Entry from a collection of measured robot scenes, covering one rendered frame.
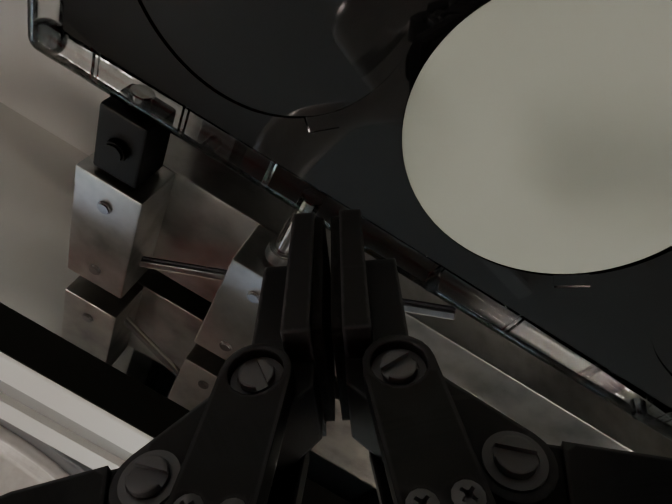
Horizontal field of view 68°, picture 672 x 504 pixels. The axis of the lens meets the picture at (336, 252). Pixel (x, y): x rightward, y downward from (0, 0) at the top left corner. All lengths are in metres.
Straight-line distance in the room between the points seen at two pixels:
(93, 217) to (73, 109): 0.12
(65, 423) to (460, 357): 0.23
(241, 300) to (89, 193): 0.08
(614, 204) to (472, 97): 0.06
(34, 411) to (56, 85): 0.20
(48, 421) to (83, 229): 0.13
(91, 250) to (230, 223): 0.07
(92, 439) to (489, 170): 0.27
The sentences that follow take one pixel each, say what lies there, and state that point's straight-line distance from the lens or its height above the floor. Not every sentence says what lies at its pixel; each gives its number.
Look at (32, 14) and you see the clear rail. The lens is 0.23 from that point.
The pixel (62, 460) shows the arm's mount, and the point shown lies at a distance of 0.53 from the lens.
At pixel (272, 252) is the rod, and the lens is 0.23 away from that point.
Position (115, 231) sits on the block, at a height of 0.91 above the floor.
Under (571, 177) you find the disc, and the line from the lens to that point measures 0.18.
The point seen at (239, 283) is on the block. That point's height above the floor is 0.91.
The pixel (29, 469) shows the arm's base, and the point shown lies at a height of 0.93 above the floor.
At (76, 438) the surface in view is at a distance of 0.34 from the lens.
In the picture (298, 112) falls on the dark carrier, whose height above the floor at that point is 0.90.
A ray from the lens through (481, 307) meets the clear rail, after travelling 0.21.
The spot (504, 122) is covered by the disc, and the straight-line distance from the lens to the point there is 0.17.
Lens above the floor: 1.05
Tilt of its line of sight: 46 degrees down
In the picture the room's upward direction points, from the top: 153 degrees counter-clockwise
